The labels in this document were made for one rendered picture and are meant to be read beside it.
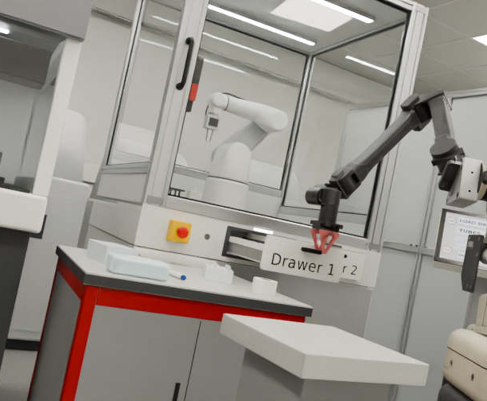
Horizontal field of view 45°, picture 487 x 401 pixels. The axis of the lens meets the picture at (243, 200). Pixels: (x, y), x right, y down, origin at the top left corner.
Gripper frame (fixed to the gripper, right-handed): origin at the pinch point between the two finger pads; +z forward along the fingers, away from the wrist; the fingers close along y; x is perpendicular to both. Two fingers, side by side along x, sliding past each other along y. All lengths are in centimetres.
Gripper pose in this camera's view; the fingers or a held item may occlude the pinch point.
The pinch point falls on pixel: (321, 251)
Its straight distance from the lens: 191.1
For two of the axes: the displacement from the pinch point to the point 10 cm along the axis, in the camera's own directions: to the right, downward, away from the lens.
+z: -1.9, 9.8, -0.5
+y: -4.0, -0.3, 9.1
